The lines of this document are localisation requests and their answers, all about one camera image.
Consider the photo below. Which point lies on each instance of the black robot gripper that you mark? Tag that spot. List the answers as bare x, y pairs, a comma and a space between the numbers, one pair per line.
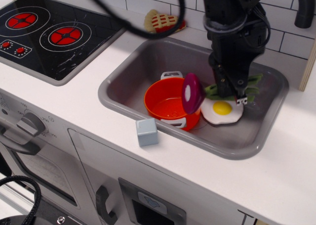
231, 58

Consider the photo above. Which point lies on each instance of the purple toy beet green leaves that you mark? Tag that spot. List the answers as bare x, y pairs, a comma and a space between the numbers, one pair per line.
193, 92

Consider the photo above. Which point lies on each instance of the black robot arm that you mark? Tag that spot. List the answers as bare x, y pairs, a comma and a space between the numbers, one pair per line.
230, 16

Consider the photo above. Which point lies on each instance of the orange toy pot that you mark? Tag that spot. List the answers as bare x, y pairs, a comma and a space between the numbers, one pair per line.
163, 101

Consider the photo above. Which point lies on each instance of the grey toy sink basin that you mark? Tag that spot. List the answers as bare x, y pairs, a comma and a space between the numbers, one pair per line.
123, 91

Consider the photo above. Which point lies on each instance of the toy fried egg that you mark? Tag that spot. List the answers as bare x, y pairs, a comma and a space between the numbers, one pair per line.
220, 112

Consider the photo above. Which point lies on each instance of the wooden side panel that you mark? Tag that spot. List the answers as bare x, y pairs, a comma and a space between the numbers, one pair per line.
308, 68

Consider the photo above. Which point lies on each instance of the black toy faucet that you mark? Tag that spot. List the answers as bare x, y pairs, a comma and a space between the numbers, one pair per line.
305, 13

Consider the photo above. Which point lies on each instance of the toy pie slice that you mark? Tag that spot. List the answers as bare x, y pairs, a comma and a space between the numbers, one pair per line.
158, 22

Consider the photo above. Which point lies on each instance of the light blue wooden cube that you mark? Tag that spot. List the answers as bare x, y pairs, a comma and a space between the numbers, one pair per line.
147, 132

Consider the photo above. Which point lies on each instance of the black toy stove top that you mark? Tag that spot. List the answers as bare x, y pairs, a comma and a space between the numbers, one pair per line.
51, 40

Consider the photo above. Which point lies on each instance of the toy oven door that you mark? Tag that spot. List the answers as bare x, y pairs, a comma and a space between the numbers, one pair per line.
58, 176

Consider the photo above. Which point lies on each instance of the grey oven knob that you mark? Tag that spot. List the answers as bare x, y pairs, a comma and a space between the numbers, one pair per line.
31, 124

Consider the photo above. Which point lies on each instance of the dark grey cabinet handle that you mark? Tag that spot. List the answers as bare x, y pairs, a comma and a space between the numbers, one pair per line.
102, 195

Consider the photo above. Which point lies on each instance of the grey oven door handle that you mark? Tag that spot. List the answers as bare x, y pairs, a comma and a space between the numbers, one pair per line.
28, 148

